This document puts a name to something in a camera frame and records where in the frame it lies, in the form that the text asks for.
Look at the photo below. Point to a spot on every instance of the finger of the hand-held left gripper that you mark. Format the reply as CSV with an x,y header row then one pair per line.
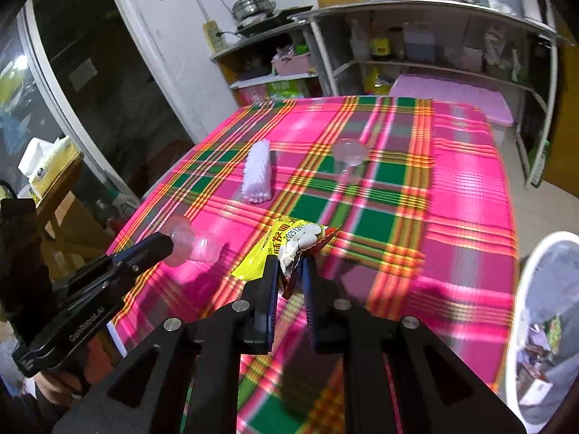
x,y
135,253

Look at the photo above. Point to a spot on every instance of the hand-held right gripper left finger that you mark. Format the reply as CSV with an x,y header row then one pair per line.
x,y
272,298

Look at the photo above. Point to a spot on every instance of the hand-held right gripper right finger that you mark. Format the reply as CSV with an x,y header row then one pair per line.
x,y
310,298

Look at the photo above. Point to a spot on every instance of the yellow snack packet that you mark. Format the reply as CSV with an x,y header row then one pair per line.
x,y
258,262

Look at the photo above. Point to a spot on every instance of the clear cup with red rim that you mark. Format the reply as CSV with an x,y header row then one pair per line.
x,y
199,246

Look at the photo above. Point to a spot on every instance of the white trash bin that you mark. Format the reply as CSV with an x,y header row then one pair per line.
x,y
520,280

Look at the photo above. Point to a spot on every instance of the person's left hand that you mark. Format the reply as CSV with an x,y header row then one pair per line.
x,y
56,385

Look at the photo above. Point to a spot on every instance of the wooden stand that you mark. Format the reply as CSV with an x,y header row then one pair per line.
x,y
68,217

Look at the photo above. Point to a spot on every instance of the yellow tissue box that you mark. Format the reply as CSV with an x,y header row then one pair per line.
x,y
45,167

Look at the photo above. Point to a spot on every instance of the white foam net sleeve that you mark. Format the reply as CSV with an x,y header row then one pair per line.
x,y
258,172

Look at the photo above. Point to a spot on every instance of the clear plastic cup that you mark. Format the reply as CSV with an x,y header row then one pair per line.
x,y
348,151

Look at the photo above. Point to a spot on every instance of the pink plaid tablecloth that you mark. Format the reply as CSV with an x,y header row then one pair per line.
x,y
452,190

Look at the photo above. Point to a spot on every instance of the dark glass sliding door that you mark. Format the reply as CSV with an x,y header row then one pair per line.
x,y
104,77

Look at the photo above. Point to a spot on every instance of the pink printed box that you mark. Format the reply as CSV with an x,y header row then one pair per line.
x,y
253,97

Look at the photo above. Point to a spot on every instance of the yellowish power strip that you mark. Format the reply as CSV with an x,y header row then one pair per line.
x,y
213,36

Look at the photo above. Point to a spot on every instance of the pink plastic basket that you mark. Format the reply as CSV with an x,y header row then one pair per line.
x,y
291,65

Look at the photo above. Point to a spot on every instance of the small white shelf unit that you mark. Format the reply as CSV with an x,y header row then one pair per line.
x,y
253,45

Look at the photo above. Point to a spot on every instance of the storage box with pink lid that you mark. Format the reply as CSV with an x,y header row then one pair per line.
x,y
452,95

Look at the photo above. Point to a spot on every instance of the yellow oil bottle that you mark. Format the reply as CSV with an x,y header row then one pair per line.
x,y
380,47

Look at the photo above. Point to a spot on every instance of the black induction cooktop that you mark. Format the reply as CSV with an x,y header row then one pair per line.
x,y
271,22

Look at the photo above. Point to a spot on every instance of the steel pot with lid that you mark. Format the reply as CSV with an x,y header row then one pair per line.
x,y
253,7

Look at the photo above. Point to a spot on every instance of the grey plastic container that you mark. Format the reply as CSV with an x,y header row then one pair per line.
x,y
419,44

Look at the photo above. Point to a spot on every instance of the yellow wooden door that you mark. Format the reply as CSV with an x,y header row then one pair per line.
x,y
562,172

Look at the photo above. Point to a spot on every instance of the long white shelf unit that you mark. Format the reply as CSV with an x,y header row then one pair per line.
x,y
452,7

